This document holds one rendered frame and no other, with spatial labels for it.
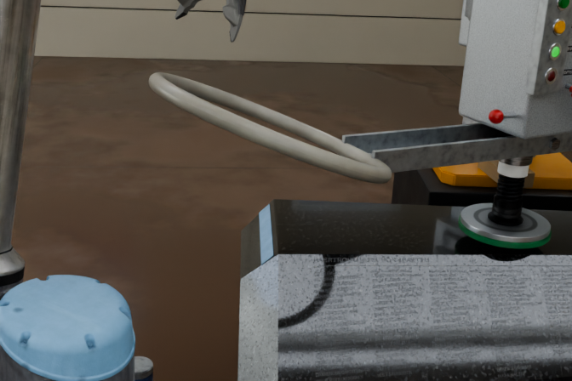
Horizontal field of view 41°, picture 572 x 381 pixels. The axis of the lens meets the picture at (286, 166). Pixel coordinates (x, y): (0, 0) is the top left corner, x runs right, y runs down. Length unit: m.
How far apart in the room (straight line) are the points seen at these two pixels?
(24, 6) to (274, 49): 7.06
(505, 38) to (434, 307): 0.62
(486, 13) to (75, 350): 1.23
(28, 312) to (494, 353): 1.17
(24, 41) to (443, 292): 1.17
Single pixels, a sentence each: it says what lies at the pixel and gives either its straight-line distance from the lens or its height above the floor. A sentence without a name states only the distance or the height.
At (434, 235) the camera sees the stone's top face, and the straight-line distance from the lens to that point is 1.93.
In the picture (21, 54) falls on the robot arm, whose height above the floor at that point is 1.41.
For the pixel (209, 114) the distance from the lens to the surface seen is 1.23.
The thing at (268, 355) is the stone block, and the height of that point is 0.65.
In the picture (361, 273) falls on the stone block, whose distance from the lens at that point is 1.77.
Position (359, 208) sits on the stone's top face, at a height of 0.83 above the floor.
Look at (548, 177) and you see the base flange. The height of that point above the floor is 0.78.
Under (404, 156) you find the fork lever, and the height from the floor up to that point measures 1.11.
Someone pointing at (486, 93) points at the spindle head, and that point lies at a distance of 1.79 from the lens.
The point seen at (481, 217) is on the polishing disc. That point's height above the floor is 0.88.
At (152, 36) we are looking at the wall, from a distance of 7.91.
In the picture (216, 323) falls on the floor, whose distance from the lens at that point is 3.09.
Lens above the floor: 1.59
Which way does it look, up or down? 19 degrees down
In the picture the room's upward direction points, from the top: 3 degrees clockwise
